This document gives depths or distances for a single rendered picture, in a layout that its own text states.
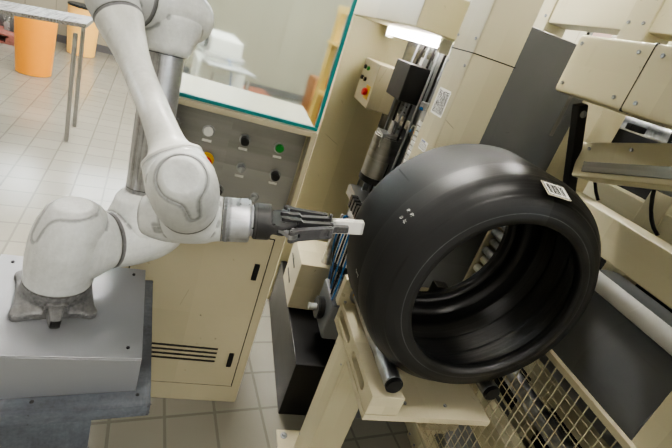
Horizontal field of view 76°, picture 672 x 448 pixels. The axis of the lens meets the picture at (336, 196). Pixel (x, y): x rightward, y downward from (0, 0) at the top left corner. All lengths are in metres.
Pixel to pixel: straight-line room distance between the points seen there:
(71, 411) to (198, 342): 0.74
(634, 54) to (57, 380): 1.49
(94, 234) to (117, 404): 0.41
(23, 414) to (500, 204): 1.11
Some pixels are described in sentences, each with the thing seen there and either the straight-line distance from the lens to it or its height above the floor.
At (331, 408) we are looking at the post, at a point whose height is 0.39.
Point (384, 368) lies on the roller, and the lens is 1.12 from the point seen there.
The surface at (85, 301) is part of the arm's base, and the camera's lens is 1.30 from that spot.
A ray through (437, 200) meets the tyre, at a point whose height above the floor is 1.36.
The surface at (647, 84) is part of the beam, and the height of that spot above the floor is 1.70.
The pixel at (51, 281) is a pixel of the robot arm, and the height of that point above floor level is 0.88.
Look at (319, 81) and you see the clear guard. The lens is 1.44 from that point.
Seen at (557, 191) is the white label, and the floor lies 1.45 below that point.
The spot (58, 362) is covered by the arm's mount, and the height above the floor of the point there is 0.75.
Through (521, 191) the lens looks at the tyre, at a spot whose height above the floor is 1.43.
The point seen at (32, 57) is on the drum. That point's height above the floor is 0.22.
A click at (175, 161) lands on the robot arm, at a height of 1.37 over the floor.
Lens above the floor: 1.61
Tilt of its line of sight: 21 degrees down
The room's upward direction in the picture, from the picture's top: 19 degrees clockwise
